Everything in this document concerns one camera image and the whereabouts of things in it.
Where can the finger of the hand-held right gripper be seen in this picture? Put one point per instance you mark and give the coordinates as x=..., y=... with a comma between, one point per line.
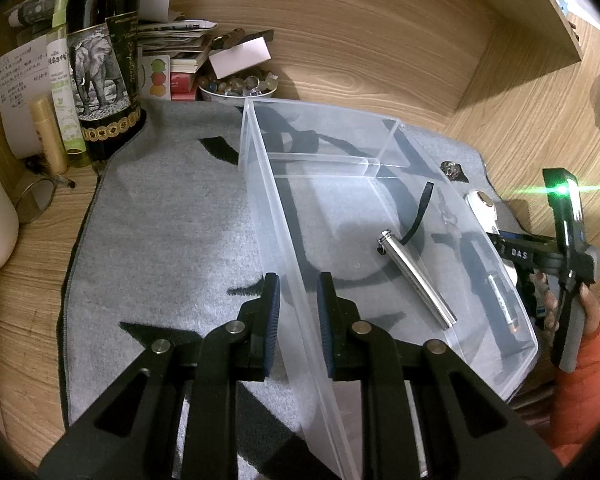
x=497, y=245

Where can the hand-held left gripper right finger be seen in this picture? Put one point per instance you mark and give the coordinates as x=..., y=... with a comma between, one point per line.
x=325, y=320

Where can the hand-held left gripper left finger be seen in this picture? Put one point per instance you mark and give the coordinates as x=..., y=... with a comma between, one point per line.
x=272, y=320

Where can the white handheld thermometer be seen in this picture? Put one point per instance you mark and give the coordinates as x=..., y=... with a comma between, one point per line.
x=476, y=210

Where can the clear plastic storage box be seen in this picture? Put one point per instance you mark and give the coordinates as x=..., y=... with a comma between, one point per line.
x=330, y=200

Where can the person's right forearm orange sleeve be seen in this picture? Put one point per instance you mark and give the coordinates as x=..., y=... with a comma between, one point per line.
x=580, y=400

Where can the person's right hand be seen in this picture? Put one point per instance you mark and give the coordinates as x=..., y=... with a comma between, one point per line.
x=546, y=300

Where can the grey printed mat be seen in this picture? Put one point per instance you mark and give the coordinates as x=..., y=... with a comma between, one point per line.
x=155, y=235

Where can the bowl of polished stones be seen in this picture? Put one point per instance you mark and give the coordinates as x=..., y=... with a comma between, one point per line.
x=235, y=87

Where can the wooden shelf board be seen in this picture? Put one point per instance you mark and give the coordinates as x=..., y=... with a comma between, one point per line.
x=520, y=0

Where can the small red box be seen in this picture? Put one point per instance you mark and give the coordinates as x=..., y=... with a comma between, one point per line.
x=182, y=85

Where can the dark wine bottle elephant label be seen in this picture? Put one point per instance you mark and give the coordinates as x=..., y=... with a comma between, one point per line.
x=105, y=125

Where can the pale pink card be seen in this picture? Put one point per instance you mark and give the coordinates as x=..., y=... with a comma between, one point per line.
x=240, y=57

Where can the white box with coloured circles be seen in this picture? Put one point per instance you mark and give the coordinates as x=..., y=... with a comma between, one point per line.
x=160, y=77

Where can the yellow lip balm tube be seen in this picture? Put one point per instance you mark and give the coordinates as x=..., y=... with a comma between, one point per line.
x=47, y=135

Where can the stack of books and papers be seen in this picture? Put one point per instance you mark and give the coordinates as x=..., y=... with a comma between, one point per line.
x=180, y=35

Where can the green spray bottle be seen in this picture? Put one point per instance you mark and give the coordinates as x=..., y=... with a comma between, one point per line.
x=62, y=85

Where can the white handwritten note paper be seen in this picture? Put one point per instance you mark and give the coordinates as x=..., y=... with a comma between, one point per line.
x=15, y=85

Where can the rolled newspaper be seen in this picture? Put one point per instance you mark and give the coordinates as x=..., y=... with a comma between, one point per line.
x=35, y=7

